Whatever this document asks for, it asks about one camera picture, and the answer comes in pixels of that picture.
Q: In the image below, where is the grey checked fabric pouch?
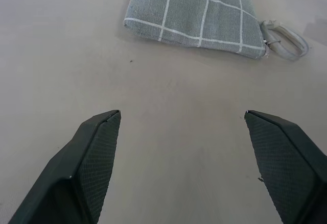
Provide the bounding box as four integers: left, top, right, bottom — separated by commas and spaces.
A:
123, 0, 269, 60

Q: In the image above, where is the grey fabric loop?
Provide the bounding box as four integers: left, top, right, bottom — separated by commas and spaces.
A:
259, 19, 310, 61

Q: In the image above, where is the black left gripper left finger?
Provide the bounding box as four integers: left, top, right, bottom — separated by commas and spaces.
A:
7, 109, 122, 224

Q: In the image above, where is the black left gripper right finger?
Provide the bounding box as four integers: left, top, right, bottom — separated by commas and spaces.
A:
244, 110, 327, 224

